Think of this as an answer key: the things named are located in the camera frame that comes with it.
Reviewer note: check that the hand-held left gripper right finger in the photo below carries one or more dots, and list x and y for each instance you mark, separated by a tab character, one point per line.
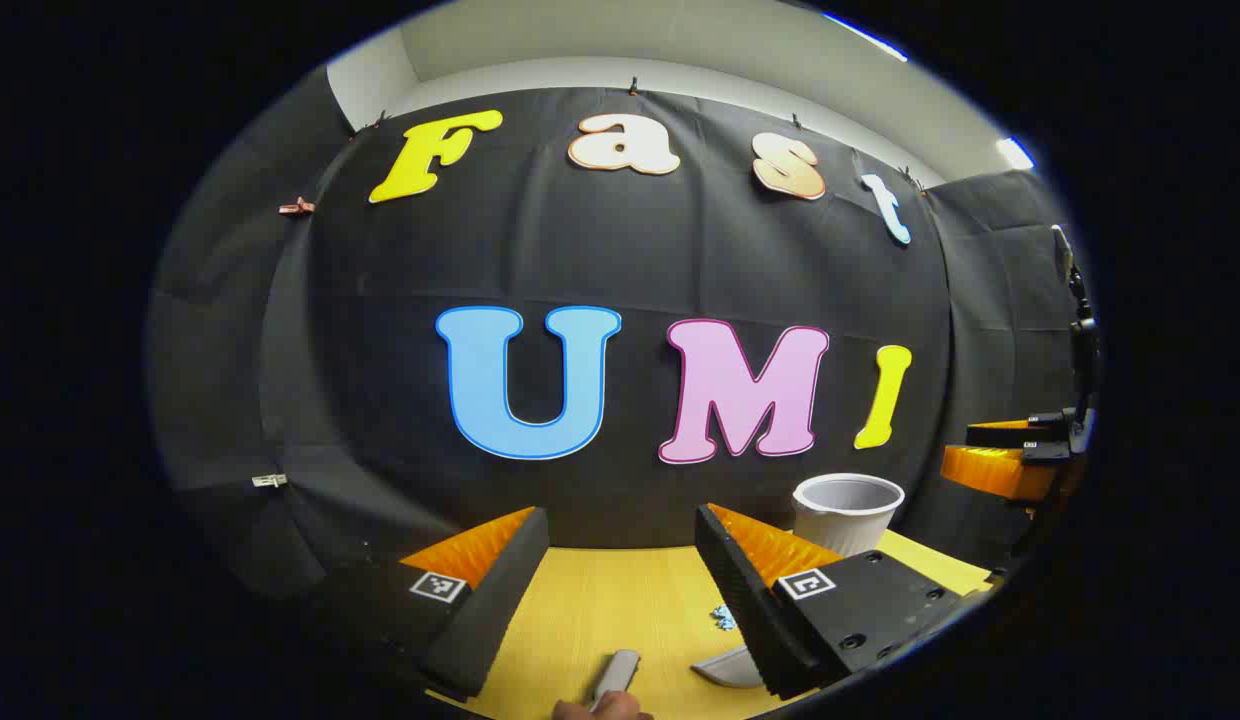
750	610

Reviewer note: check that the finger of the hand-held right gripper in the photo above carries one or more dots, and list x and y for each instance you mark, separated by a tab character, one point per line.
995	472
1000	436

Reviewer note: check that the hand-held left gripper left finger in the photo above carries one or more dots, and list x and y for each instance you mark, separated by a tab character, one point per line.
500	600

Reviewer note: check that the grey dustpan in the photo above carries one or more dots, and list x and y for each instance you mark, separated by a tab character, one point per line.
732	668

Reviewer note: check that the white ribbed garbage bin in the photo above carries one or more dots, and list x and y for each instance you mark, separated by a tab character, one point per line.
845	525

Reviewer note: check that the small grey broom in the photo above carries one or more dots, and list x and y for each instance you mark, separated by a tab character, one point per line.
617	675

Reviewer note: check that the yellow wooden desktop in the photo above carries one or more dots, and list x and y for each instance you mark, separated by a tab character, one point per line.
600	610

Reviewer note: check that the ceiling light panel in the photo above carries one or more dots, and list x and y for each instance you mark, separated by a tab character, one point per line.
865	35
1015	152

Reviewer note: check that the white cloth clip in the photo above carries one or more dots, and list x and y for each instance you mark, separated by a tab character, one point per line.
269	480

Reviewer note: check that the black backdrop cloth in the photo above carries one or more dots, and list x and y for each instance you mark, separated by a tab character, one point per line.
630	260

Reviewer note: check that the orange cloth clip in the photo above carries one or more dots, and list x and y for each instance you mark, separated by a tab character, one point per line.
296	207

